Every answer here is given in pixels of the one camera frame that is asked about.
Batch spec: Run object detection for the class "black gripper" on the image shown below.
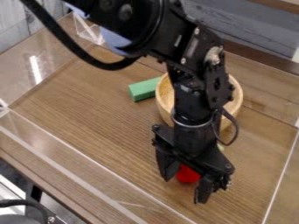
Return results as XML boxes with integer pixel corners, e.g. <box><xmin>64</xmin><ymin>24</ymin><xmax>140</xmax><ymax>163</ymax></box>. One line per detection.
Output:
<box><xmin>152</xmin><ymin>120</ymin><xmax>235</xmax><ymax>204</ymax></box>

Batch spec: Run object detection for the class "red felt strawberry toy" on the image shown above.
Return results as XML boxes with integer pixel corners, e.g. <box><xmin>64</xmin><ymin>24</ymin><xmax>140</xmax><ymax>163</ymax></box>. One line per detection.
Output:
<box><xmin>174</xmin><ymin>143</ymin><xmax>227</xmax><ymax>184</ymax></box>

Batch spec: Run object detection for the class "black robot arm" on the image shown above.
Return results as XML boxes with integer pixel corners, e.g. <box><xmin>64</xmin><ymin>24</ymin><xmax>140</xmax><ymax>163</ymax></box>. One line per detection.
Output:
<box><xmin>64</xmin><ymin>0</ymin><xmax>235</xmax><ymax>203</ymax></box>

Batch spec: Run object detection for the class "wooden bowl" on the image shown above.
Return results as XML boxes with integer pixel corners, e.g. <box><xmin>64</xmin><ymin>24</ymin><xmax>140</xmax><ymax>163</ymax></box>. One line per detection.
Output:
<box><xmin>155</xmin><ymin>73</ymin><xmax>244</xmax><ymax>126</ymax></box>

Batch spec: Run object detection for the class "green foam block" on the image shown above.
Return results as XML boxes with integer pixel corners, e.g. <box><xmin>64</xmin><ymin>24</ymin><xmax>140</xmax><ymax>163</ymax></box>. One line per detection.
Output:
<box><xmin>128</xmin><ymin>77</ymin><xmax>160</xmax><ymax>102</ymax></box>

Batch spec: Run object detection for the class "black cable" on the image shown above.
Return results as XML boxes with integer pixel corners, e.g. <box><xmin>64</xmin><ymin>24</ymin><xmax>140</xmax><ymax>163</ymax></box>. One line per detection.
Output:
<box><xmin>19</xmin><ymin>0</ymin><xmax>142</xmax><ymax>72</ymax></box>

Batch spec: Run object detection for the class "clear acrylic corner bracket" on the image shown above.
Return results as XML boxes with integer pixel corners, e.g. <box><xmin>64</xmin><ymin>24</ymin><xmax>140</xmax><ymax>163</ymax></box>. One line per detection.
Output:
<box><xmin>72</xmin><ymin>13</ymin><xmax>106</xmax><ymax>46</ymax></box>

